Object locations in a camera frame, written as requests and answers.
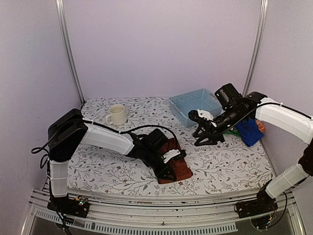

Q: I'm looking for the left aluminium frame post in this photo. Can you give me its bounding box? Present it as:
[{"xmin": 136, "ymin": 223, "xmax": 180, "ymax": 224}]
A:
[{"xmin": 55, "ymin": 0, "xmax": 86, "ymax": 105}]

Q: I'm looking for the orange patterned towel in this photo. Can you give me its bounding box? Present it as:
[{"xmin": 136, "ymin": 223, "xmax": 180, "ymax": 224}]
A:
[{"xmin": 255, "ymin": 119, "xmax": 266, "ymax": 133}]

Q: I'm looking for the light blue plastic basket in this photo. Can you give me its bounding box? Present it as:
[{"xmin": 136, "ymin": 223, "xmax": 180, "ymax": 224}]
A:
[{"xmin": 168, "ymin": 89, "xmax": 222, "ymax": 127}]

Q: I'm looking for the front aluminium rail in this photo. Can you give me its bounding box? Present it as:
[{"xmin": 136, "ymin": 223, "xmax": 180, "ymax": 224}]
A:
[{"xmin": 21, "ymin": 188, "xmax": 306, "ymax": 235}]

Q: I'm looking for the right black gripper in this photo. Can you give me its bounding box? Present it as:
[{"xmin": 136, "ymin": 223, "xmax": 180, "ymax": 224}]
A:
[{"xmin": 193, "ymin": 106, "xmax": 246, "ymax": 147}]

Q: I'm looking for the aluminium frame post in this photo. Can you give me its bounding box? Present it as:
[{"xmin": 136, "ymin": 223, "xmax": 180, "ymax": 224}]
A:
[
  {"xmin": 243, "ymin": 0, "xmax": 268, "ymax": 95},
  {"xmin": 55, "ymin": 0, "xmax": 86, "ymax": 105}
]

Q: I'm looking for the cream ceramic mug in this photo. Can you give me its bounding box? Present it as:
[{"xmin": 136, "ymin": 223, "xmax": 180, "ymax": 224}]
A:
[{"xmin": 105, "ymin": 104, "xmax": 127, "ymax": 125}]

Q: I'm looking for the green towel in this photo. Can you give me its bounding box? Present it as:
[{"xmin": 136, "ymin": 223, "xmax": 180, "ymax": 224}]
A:
[{"xmin": 224, "ymin": 130, "xmax": 240, "ymax": 137}]

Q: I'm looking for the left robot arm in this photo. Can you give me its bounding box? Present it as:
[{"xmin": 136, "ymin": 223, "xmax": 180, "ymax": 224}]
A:
[{"xmin": 47, "ymin": 109, "xmax": 177, "ymax": 212}]

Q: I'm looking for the blue towel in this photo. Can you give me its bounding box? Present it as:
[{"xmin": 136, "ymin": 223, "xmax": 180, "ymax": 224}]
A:
[{"xmin": 236, "ymin": 119, "xmax": 264, "ymax": 147}]

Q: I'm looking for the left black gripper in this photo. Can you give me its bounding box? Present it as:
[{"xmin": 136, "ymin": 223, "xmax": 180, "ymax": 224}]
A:
[{"xmin": 143, "ymin": 148, "xmax": 177, "ymax": 181}]

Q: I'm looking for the right aluminium frame post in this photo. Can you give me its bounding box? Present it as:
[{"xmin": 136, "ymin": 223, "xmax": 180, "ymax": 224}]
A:
[{"xmin": 243, "ymin": 0, "xmax": 268, "ymax": 95}]

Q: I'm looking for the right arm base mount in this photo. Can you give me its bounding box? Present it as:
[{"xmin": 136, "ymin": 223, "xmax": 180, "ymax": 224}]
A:
[{"xmin": 234, "ymin": 188, "xmax": 278, "ymax": 218}]

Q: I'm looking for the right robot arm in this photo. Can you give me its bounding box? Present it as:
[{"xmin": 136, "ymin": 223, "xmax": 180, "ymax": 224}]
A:
[{"xmin": 188, "ymin": 83, "xmax": 313, "ymax": 213}]

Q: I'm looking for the brown towel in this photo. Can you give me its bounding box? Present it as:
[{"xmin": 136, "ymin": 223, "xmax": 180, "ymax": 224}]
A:
[{"xmin": 157, "ymin": 138, "xmax": 193, "ymax": 184}]

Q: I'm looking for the floral table mat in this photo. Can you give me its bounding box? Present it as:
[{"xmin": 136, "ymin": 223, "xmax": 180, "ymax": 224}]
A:
[{"xmin": 46, "ymin": 96, "xmax": 274, "ymax": 197}]

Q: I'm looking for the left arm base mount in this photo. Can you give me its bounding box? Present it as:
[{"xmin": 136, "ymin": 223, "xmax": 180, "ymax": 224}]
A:
[{"xmin": 47, "ymin": 195, "xmax": 90, "ymax": 218}]

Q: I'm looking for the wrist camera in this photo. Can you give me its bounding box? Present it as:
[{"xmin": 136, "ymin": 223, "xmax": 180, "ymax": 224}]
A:
[
  {"xmin": 162, "ymin": 149, "xmax": 186, "ymax": 164},
  {"xmin": 188, "ymin": 109, "xmax": 217, "ymax": 127}
]

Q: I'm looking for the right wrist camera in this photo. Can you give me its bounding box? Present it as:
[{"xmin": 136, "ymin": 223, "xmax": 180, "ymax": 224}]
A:
[{"xmin": 188, "ymin": 109, "xmax": 217, "ymax": 127}]

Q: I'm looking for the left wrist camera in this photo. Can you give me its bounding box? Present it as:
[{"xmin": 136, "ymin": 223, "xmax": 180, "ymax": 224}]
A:
[{"xmin": 162, "ymin": 149, "xmax": 186, "ymax": 164}]

